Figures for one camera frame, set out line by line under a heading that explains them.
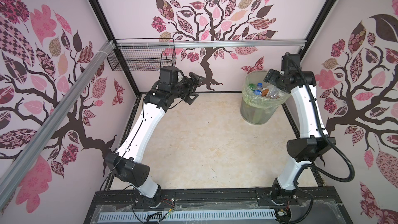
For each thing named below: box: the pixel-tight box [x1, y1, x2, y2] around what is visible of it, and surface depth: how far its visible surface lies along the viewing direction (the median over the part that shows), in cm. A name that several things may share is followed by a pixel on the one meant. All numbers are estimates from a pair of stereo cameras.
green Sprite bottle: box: [248, 82, 257, 92], surface depth 98 cm
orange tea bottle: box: [260, 87, 269, 97], surface depth 94 cm
